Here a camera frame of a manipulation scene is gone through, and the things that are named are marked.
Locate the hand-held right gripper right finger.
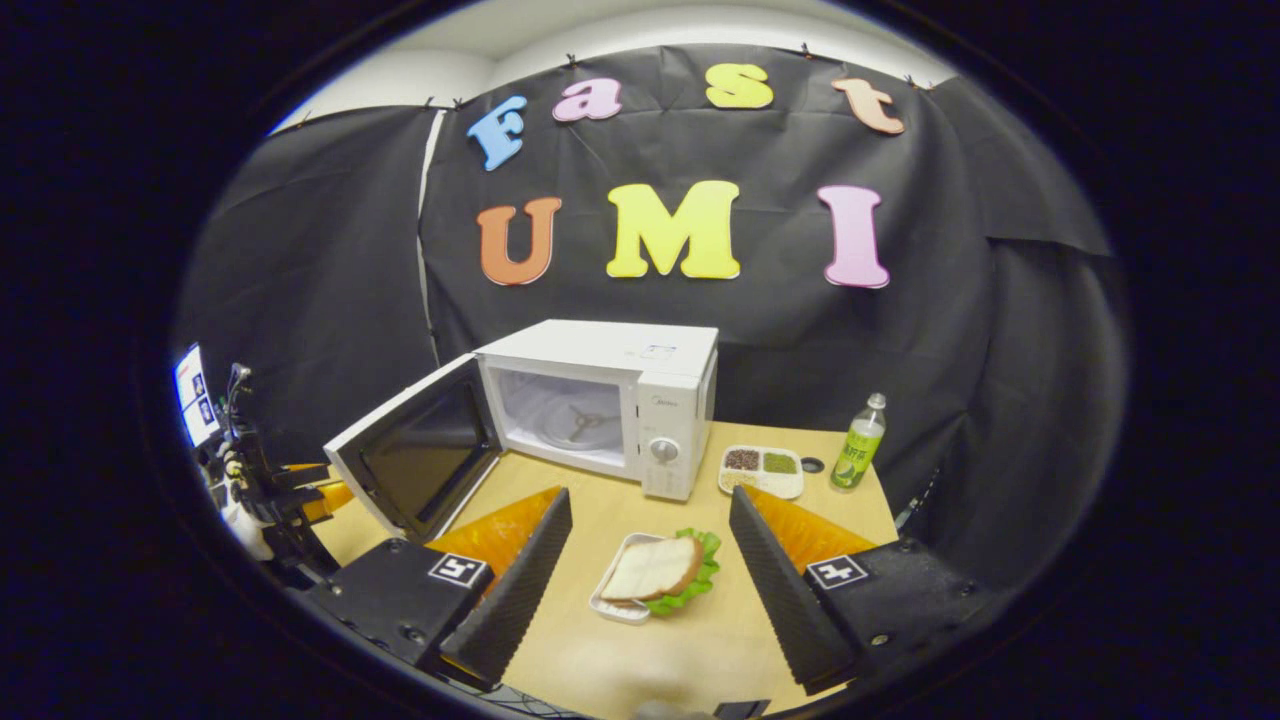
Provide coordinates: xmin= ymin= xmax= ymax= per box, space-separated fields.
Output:
xmin=728 ymin=486 xmax=1003 ymax=697

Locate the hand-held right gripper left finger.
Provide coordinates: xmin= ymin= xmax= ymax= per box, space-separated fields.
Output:
xmin=298 ymin=486 xmax=574 ymax=693

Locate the sandwich with lettuce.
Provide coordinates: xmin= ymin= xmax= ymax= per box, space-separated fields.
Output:
xmin=599 ymin=527 xmax=722 ymax=617

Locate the white microwave oven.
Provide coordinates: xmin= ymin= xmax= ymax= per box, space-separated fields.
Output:
xmin=323 ymin=319 xmax=720 ymax=546

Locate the white printed sign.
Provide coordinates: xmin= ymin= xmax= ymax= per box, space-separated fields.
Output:
xmin=174 ymin=344 xmax=222 ymax=449

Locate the white rectangular plate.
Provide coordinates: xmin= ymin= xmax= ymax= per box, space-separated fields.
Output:
xmin=589 ymin=532 xmax=701 ymax=626

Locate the white divided tray of beans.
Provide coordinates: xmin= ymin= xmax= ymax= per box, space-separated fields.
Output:
xmin=717 ymin=444 xmax=805 ymax=501

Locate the green label drink bottle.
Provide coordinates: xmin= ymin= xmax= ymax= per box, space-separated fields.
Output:
xmin=829 ymin=392 xmax=889 ymax=493

